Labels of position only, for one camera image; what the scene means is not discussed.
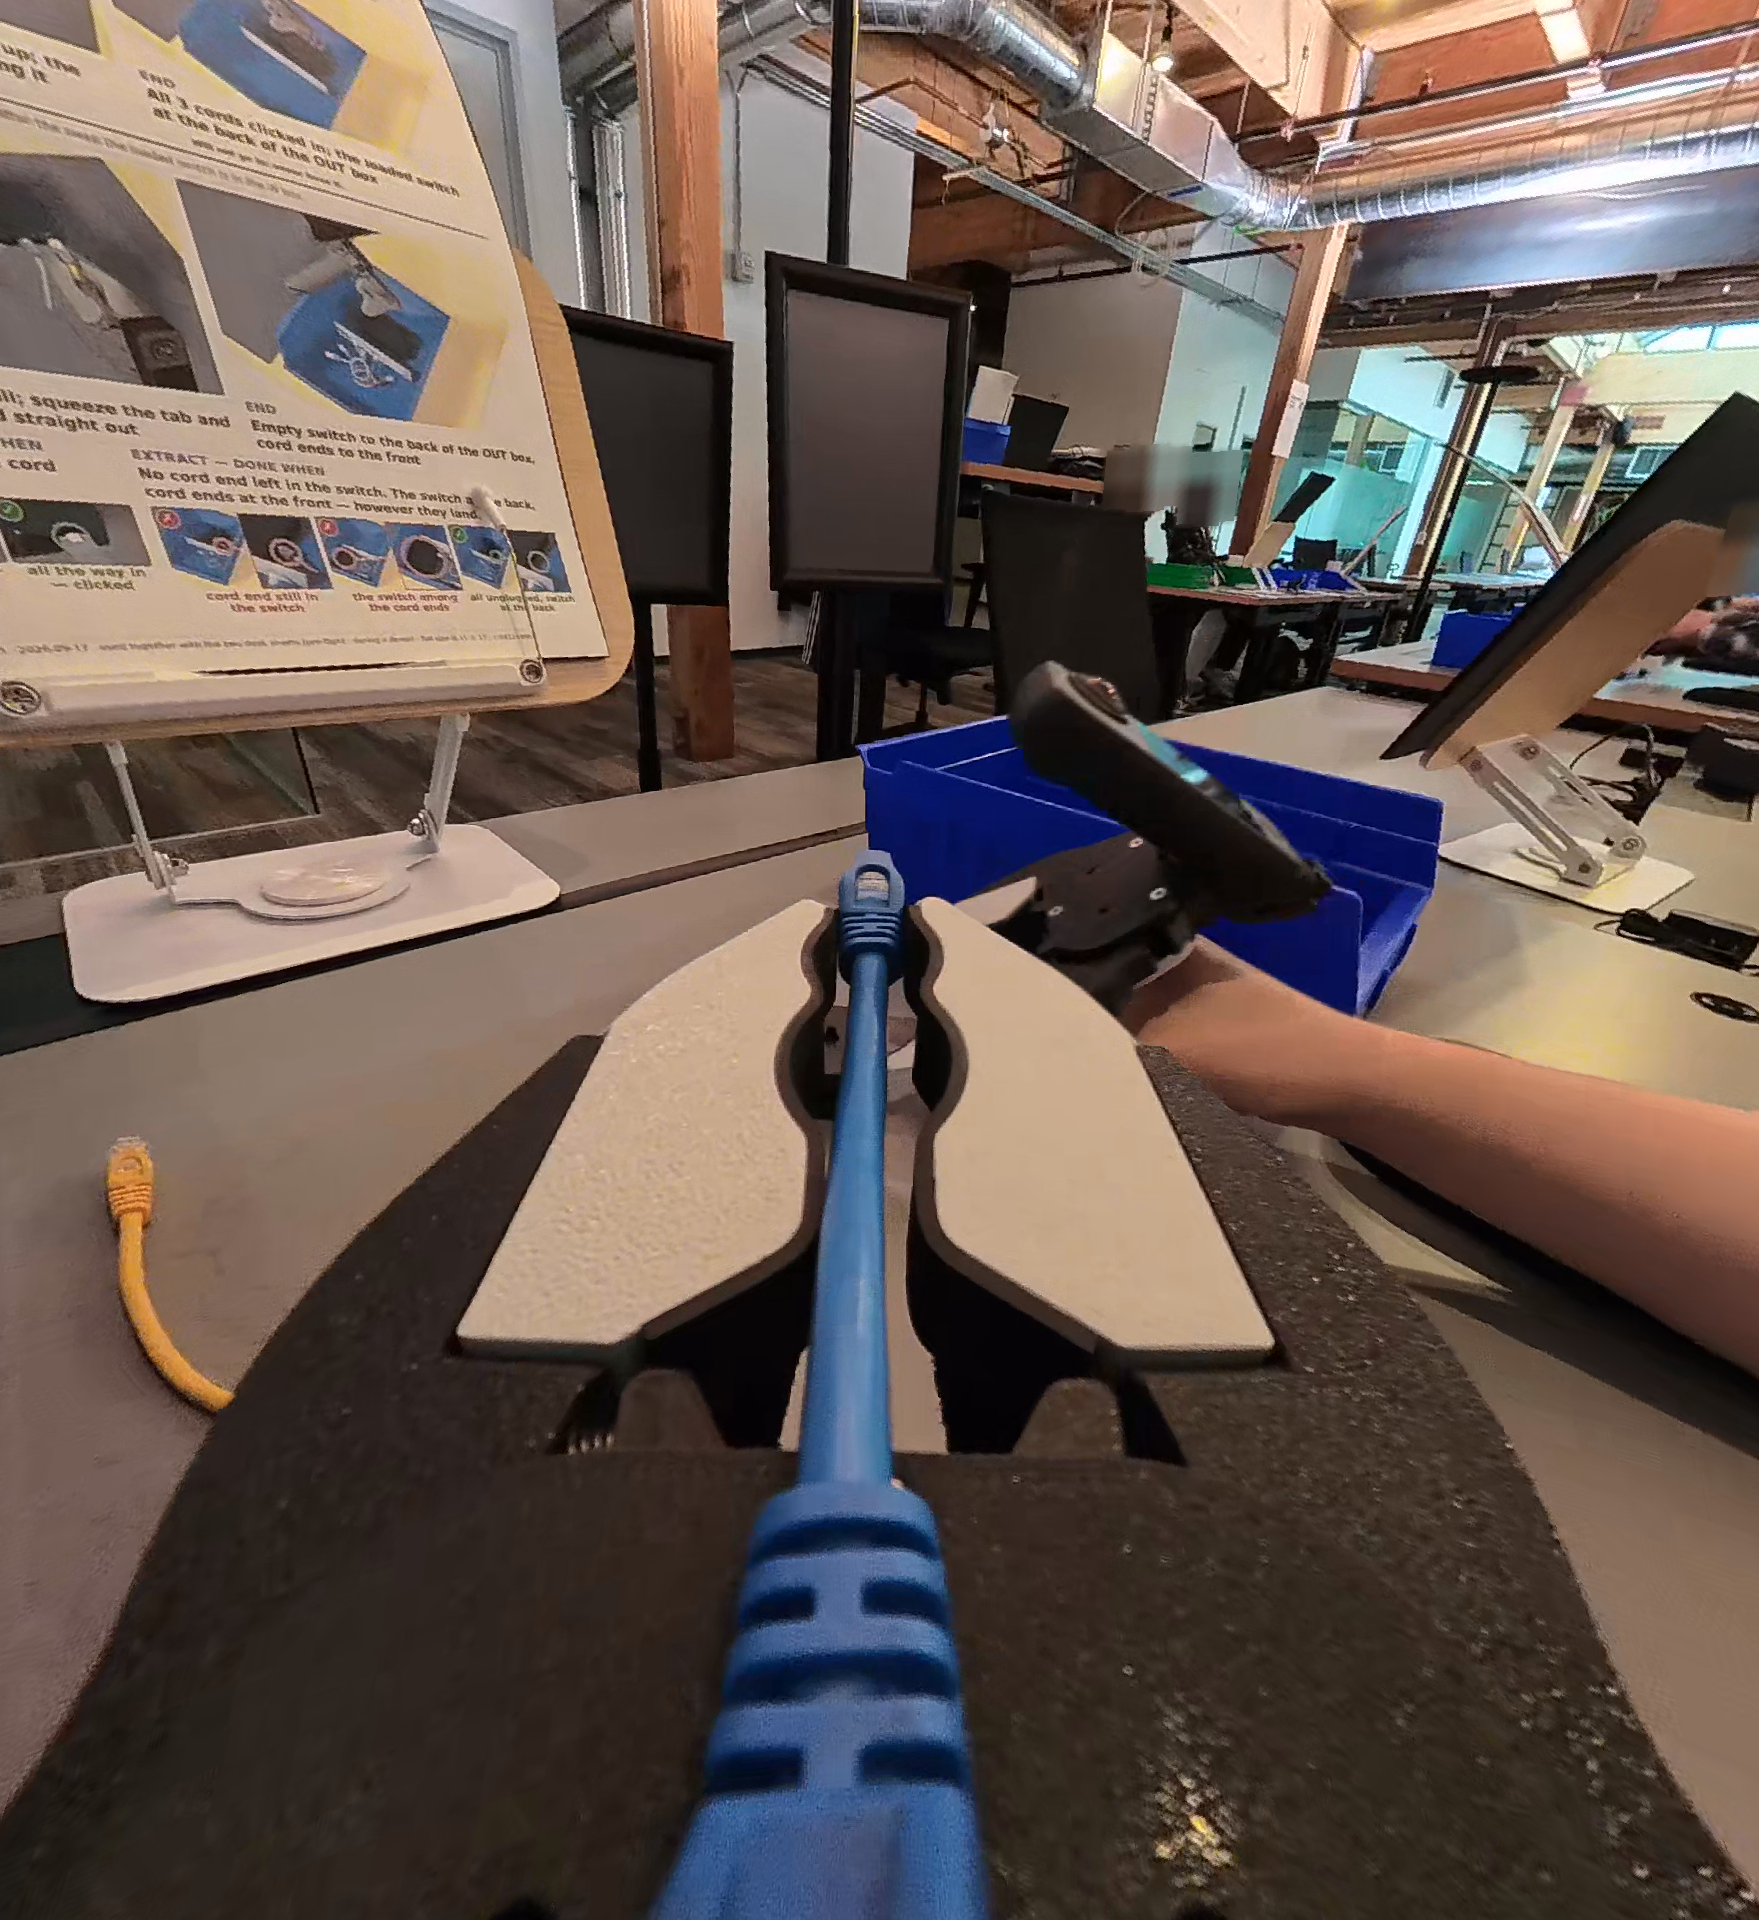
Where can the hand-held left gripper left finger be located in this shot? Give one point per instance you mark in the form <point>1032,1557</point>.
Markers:
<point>626,1170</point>

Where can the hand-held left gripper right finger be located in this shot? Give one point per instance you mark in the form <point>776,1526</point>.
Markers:
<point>1107,1187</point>

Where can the person's right forearm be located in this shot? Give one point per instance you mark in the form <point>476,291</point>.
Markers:
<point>1539,1156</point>

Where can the blue plastic bin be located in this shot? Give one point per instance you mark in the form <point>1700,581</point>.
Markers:
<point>1331,855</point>
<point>1471,638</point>

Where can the black office chair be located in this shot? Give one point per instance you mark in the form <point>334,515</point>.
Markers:
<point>1076,601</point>

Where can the white stand base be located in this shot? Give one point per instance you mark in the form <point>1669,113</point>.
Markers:
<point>309,917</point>

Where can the small black clip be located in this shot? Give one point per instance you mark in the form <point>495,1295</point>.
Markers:
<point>1698,934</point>

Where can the black pole with round top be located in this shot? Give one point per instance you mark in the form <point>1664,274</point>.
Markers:
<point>842,121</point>

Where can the wooden pillar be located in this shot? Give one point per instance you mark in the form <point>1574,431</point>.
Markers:
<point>688,181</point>

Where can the printed instruction poster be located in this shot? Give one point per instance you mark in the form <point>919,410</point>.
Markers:
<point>190,332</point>

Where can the silver ventilation duct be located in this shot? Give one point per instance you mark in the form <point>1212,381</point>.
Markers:
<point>1240,152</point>

